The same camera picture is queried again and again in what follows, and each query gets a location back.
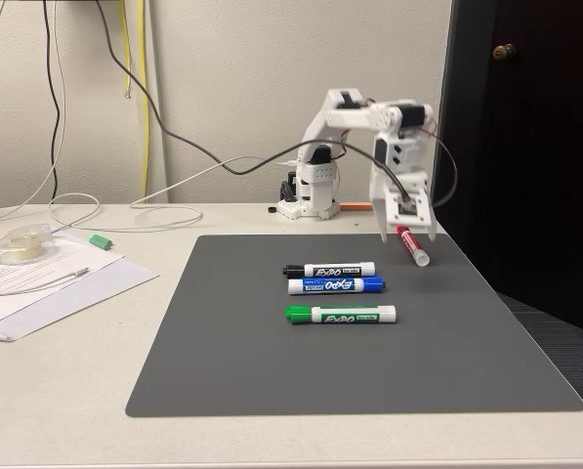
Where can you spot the red dry erase marker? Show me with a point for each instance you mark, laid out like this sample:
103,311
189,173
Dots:
413,246

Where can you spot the orange marker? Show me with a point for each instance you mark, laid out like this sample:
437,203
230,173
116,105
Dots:
354,206

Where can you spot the black dry erase marker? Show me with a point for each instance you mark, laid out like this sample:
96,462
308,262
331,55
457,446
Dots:
335,270

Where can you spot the blue dry erase marker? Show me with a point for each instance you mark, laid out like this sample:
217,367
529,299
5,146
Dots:
335,285

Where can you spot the green dry erase marker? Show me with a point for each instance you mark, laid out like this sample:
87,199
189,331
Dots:
345,315

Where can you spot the dark wooden door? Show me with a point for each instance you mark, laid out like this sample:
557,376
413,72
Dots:
540,146

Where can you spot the brass door knob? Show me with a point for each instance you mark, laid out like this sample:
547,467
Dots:
504,51

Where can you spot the grey rubber mat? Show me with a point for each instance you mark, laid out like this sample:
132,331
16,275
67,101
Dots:
320,366

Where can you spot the small green cap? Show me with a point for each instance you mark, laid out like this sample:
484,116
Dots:
99,242

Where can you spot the plain white paper sheet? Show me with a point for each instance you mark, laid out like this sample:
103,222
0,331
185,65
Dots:
100,288

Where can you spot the printed white paper sheet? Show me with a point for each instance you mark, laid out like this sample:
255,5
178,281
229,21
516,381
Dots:
52,266

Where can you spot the clear tape dispenser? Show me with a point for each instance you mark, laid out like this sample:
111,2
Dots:
22,244

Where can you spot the white gripper camera module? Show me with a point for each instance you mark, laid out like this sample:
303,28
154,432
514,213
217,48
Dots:
410,210

